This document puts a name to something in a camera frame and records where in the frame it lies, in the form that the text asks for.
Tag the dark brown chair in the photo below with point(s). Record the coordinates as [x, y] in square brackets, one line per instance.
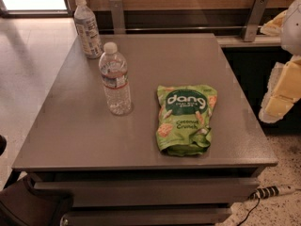
[22, 205]

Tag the green dang coconut crunch bag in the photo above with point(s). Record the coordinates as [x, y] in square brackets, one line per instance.
[184, 119]

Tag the grey drawer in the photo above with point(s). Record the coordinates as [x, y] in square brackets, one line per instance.
[155, 192]
[145, 217]

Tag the right metal wall bracket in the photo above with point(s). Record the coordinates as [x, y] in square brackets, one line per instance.
[253, 20]

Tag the left metal wall bracket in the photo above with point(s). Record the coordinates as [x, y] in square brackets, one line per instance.
[117, 14]

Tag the metal wall bracket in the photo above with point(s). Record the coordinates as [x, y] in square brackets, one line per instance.
[253, 20]
[117, 14]

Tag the grey lower drawer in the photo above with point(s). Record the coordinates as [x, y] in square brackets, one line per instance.
[145, 217]

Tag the blue label plastic bottle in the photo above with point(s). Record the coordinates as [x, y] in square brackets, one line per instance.
[87, 29]

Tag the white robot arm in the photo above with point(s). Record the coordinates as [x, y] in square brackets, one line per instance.
[290, 35]

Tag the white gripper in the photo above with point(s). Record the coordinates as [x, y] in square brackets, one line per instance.
[293, 28]

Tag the white power strip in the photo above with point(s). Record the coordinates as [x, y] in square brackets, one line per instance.
[271, 191]

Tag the red label clear water bottle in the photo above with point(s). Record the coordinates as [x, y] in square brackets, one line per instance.
[114, 74]

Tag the grey upper drawer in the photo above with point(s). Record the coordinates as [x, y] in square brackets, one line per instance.
[155, 192]

